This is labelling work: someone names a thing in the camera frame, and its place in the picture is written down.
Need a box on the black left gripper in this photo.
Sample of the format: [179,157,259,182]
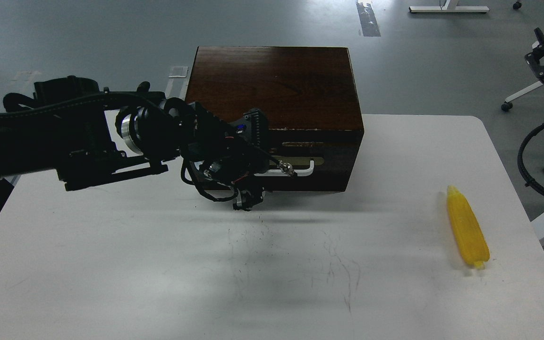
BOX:
[163,97,298,211]

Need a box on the wooden drawer with white handle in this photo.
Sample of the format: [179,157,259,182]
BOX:
[255,141,360,192]

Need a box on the yellow plastic corn cob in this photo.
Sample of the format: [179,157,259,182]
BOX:
[446,185,490,269]

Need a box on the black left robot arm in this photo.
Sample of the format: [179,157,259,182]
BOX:
[0,76,298,211]

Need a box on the dark wooden drawer cabinet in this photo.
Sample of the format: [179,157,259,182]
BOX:
[184,46,365,192]

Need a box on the white desk base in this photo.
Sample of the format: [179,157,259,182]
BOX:
[408,0,490,14]

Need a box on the grey floor tape strip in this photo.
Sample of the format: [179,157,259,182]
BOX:
[355,0,381,37]

